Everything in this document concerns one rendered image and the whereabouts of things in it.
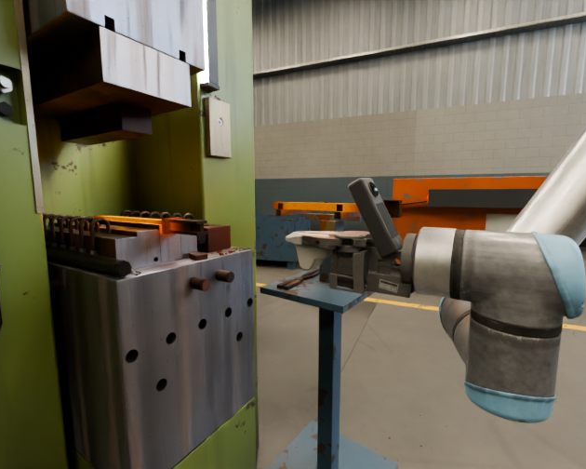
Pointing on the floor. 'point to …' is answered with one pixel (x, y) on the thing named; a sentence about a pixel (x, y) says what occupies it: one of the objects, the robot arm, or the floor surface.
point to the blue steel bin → (269, 250)
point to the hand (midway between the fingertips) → (293, 234)
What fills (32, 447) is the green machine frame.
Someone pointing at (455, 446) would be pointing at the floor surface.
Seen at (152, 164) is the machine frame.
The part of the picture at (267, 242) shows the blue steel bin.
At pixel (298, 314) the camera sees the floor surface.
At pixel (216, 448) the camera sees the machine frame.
